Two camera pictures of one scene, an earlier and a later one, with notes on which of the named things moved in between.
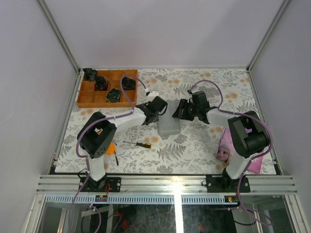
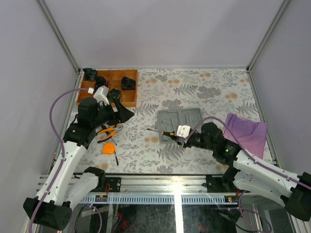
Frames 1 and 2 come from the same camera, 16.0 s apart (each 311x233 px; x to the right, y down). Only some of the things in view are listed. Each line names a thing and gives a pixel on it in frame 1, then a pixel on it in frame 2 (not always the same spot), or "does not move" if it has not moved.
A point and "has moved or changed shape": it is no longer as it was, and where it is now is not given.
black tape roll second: (101, 84) does not move
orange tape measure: (112, 149) does not move
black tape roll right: (128, 83) does not move
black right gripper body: (192, 110) to (196, 141)
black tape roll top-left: (90, 74) does not move
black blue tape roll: (113, 95) does not move
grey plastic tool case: (168, 124) has moved or changed shape
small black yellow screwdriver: (146, 145) to (171, 133)
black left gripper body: (156, 118) to (107, 115)
